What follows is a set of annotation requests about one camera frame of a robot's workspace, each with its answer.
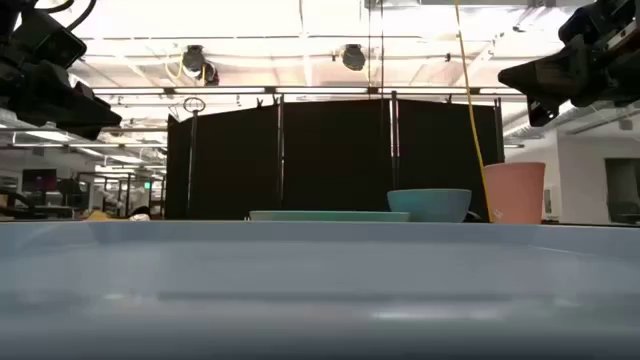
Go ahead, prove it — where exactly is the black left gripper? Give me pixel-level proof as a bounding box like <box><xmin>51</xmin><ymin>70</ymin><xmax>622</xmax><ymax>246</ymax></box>
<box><xmin>0</xmin><ymin>59</ymin><xmax>123</xmax><ymax>141</ymax></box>

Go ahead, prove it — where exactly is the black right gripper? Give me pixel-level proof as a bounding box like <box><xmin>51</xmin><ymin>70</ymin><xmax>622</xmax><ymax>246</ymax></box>
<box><xmin>498</xmin><ymin>22</ymin><xmax>640</xmax><ymax>127</ymax></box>

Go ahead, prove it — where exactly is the pink cup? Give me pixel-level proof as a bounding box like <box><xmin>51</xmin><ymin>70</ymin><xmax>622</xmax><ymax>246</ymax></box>
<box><xmin>482</xmin><ymin>161</ymin><xmax>547</xmax><ymax>225</ymax></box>

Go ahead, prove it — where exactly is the blue ribbed bowl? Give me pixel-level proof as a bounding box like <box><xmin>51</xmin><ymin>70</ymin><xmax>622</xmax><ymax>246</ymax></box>
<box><xmin>387</xmin><ymin>188</ymin><xmax>473</xmax><ymax>223</ymax></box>

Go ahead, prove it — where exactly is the teal plate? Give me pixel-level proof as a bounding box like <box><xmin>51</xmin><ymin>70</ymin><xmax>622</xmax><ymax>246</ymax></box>
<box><xmin>248</xmin><ymin>210</ymin><xmax>411</xmax><ymax>223</ymax></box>

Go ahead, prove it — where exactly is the dark background monitor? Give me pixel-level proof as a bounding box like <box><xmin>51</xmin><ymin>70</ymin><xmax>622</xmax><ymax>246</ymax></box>
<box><xmin>21</xmin><ymin>168</ymin><xmax>58</xmax><ymax>194</ymax></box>

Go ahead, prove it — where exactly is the black ceiling spotlight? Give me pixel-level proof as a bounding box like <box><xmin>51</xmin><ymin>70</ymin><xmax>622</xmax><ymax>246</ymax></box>
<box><xmin>341</xmin><ymin>43</ymin><xmax>367</xmax><ymax>72</ymax></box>
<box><xmin>181</xmin><ymin>44</ymin><xmax>220</xmax><ymax>86</ymax></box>

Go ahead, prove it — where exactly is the black partition screen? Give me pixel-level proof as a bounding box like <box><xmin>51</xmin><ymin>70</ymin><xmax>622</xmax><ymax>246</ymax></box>
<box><xmin>165</xmin><ymin>94</ymin><xmax>505</xmax><ymax>221</ymax></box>

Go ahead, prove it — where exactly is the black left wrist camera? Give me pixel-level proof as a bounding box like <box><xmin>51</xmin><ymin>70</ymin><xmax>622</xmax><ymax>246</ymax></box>
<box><xmin>12</xmin><ymin>8</ymin><xmax>88</xmax><ymax>70</ymax></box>

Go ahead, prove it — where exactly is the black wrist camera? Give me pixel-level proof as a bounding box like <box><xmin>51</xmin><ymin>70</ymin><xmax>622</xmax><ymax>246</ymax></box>
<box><xmin>558</xmin><ymin>0</ymin><xmax>626</xmax><ymax>46</ymax></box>
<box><xmin>12</xmin><ymin>8</ymin><xmax>88</xmax><ymax>70</ymax></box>

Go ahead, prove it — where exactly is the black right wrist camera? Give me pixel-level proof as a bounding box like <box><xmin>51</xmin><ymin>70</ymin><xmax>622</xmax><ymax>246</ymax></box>
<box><xmin>558</xmin><ymin>0</ymin><xmax>626</xmax><ymax>46</ymax></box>

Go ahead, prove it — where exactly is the yellow hanging cable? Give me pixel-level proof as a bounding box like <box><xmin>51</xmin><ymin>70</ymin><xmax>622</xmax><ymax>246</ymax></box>
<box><xmin>453</xmin><ymin>0</ymin><xmax>495</xmax><ymax>224</ymax></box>

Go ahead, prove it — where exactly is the black stand with ring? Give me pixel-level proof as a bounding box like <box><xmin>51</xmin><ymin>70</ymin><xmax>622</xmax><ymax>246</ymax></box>
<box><xmin>182</xmin><ymin>96</ymin><xmax>207</xmax><ymax>219</ymax></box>

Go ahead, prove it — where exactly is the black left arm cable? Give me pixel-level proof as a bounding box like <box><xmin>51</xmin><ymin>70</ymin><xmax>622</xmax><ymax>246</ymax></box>
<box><xmin>0</xmin><ymin>188</ymin><xmax>36</xmax><ymax>220</ymax></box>

